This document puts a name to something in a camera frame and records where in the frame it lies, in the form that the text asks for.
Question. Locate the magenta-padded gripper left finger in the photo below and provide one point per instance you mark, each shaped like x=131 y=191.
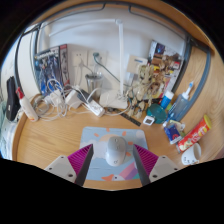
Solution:
x=61 y=166

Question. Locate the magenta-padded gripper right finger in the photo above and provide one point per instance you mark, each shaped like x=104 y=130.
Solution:
x=162 y=165

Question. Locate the light grey computer mouse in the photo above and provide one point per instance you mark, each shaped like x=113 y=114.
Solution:
x=115 y=151

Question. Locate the blue cloud-print mouse pad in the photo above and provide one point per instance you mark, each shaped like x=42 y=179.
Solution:
x=98 y=166

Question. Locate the white mug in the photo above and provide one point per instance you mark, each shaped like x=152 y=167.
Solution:
x=191 y=155

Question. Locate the small blue packet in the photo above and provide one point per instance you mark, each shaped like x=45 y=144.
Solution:
x=172 y=132

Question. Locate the red chips can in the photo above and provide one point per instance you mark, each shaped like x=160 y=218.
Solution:
x=195 y=133

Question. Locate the small white square clock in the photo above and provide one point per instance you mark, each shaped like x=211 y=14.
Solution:
x=149 y=120

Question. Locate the black ruler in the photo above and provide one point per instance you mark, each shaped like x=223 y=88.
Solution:
x=130 y=119

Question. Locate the plaid blanket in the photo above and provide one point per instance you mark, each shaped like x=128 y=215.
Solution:
x=6 y=140

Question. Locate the clear blue pump bottle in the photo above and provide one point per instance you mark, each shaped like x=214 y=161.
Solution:
x=181 y=105

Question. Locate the blue white-capped tube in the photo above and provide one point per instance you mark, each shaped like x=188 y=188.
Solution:
x=166 y=100

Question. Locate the white red-capped pump bottle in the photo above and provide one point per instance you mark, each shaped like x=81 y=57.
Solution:
x=28 y=108

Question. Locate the white multi-port charger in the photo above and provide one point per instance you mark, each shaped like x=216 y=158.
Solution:
x=55 y=99

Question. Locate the large white power adapter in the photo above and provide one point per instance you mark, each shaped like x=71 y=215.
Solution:
x=72 y=99

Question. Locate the black power adapter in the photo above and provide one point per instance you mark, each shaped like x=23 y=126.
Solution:
x=85 y=95

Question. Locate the black bag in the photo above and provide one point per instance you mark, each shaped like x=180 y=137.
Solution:
x=12 y=100

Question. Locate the clear glass tumbler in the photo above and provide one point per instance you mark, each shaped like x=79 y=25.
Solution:
x=94 y=85

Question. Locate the robot model kit box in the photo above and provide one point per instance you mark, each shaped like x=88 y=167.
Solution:
x=48 y=70

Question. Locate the beige card box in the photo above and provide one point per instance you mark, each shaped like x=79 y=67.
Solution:
x=136 y=64

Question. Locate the colourful comic-print box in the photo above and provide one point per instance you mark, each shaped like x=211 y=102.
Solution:
x=171 y=56

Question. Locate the white desk lamp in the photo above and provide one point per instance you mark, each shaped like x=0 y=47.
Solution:
x=120 y=60

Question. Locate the white wall socket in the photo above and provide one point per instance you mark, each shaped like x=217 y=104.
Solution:
x=102 y=60
x=79 y=58

